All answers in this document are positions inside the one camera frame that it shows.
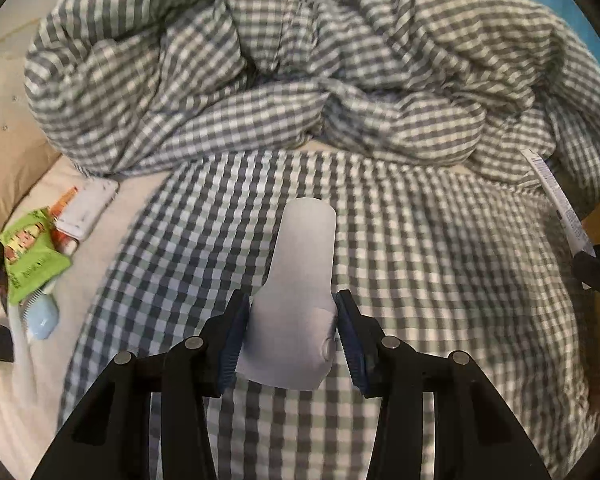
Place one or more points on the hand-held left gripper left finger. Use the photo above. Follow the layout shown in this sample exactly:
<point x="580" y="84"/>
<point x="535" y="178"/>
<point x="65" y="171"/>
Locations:
<point x="232" y="340"/>

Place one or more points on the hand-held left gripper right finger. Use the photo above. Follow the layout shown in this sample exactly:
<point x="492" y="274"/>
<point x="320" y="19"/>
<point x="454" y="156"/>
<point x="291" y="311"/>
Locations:
<point x="350" y="345"/>

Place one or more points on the white sock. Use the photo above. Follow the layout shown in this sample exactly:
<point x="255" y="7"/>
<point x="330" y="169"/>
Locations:
<point x="300" y="280"/>

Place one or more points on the white blue printed tube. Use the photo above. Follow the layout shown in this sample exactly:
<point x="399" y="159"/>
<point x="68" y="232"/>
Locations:
<point x="555" y="195"/>

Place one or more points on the cream mattress cover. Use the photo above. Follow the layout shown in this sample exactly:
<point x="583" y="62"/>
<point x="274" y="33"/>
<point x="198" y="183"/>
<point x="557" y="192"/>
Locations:
<point x="105" y="240"/>

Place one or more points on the pale blue plastic item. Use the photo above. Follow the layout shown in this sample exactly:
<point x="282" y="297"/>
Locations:
<point x="42" y="317"/>

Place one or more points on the orange and red tube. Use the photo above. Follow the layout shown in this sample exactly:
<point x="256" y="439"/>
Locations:
<point x="66" y="225"/>

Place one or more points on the green snack packet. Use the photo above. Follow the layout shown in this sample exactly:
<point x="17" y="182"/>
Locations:
<point x="30" y="255"/>

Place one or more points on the grey checked duvet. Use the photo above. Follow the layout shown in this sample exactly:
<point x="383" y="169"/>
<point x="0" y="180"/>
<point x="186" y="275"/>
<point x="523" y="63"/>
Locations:
<point x="290" y="60"/>

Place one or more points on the beige tufted headboard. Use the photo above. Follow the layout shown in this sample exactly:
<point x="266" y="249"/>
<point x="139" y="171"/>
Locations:
<point x="5" y="125"/>

